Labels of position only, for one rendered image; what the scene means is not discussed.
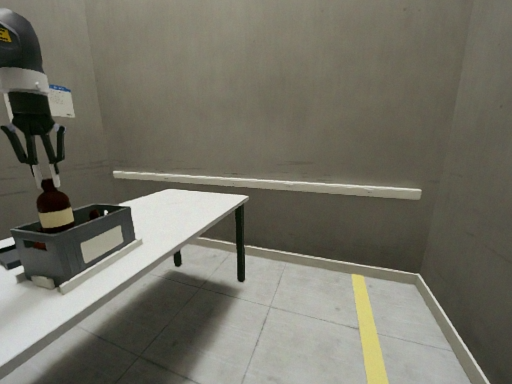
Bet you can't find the brown glass bottle with cream label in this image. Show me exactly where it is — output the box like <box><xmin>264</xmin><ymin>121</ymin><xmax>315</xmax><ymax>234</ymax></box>
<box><xmin>36</xmin><ymin>179</ymin><xmax>75</xmax><ymax>234</ymax></box>

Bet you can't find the grey plastic crate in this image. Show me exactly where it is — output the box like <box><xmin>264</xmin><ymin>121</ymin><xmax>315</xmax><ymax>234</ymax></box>
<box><xmin>10</xmin><ymin>203</ymin><xmax>136</xmax><ymax>288</ymax></box>

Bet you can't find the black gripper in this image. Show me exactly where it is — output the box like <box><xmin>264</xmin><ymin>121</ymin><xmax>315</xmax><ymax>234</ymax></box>
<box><xmin>0</xmin><ymin>92</ymin><xmax>67</xmax><ymax>189</ymax></box>

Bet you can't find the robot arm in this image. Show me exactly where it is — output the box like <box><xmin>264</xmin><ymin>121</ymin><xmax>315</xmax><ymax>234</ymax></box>
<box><xmin>0</xmin><ymin>7</ymin><xmax>50</xmax><ymax>95</ymax></box>

